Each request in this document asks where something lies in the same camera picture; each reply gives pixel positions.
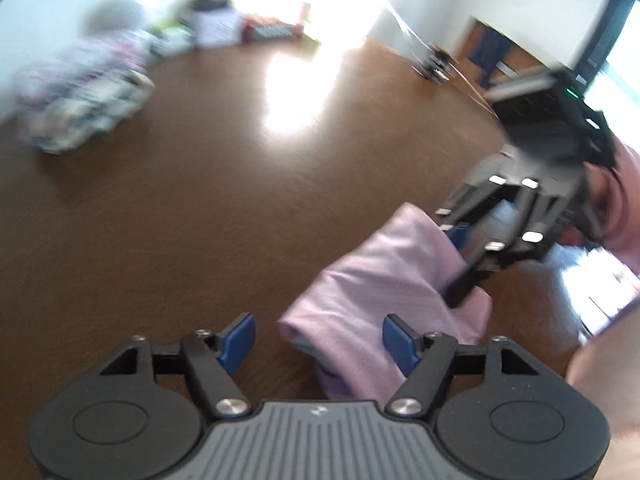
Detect white cable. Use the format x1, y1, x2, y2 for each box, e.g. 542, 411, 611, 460
379, 0, 497, 112

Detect black power adapter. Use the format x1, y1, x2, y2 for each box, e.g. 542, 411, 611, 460
184, 0, 237, 14

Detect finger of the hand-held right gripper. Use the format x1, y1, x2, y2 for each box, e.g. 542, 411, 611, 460
435, 152, 527, 231
441, 194, 557, 309

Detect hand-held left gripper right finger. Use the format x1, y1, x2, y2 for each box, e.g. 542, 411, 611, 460
382, 314, 541, 417

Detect person's pink clothing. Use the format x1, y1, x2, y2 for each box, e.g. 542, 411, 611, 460
566, 300, 640, 480

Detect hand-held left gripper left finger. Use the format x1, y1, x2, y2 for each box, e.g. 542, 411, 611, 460
98, 312, 257, 418

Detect printed tin box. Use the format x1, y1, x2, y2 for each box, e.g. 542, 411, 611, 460
192, 7, 244, 49

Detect folded white floral cloth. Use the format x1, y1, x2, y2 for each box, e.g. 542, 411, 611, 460
27, 72, 157, 154

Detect green and white packets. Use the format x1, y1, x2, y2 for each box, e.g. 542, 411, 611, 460
150, 22, 197, 57

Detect white round speaker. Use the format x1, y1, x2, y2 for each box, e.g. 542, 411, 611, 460
82, 0, 151, 37

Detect person's right forearm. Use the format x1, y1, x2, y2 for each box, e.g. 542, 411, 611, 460
597, 141, 640, 262

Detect pink and blue mesh garment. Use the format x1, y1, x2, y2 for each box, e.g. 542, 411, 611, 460
277, 201, 494, 402

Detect black phone stand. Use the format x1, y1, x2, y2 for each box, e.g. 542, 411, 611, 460
411, 45, 459, 84

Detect dark cloth on chair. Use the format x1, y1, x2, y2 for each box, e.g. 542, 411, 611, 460
470, 27, 512, 69

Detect wooden chair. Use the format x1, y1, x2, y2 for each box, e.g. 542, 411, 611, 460
450, 16, 557, 92

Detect red box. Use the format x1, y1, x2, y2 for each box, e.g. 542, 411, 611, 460
242, 14, 304, 42

